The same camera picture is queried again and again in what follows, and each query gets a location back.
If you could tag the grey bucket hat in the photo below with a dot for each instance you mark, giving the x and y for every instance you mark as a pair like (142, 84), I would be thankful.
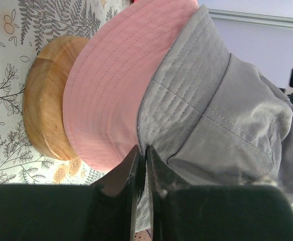
(214, 119)

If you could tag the pink bucket hat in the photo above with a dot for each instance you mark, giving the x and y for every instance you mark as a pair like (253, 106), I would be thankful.
(110, 76)

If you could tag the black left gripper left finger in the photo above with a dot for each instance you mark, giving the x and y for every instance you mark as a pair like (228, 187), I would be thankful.
(104, 210)

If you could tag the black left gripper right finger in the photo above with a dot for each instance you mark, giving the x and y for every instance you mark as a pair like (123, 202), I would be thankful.
(181, 211)

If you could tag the right aluminium corner post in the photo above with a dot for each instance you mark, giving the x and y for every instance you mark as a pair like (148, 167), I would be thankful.
(248, 18)

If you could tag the floral patterned table mat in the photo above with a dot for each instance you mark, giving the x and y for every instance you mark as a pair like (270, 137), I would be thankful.
(25, 28)

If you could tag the wooden hat stand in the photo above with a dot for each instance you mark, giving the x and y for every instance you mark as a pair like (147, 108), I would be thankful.
(43, 97)

